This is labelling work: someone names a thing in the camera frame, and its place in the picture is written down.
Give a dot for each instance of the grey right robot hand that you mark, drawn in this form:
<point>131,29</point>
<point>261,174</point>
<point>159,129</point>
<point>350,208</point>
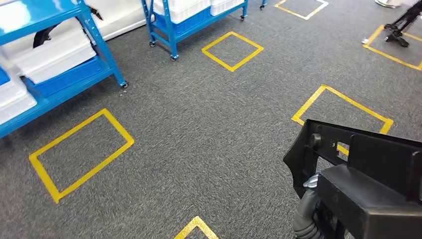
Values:
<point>311,183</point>

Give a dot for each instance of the black plastic plate frame part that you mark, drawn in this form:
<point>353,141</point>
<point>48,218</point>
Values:
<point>362,204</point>

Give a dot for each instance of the blue metal shelf rack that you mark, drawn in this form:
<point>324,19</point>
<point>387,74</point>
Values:
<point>99,43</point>
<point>168,33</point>

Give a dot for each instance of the black tripod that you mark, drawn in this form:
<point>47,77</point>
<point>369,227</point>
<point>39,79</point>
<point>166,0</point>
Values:
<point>397,31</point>

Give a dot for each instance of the blue plastic crate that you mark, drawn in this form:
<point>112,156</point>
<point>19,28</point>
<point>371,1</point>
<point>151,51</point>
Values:
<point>72,79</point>
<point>4,77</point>
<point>191,28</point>

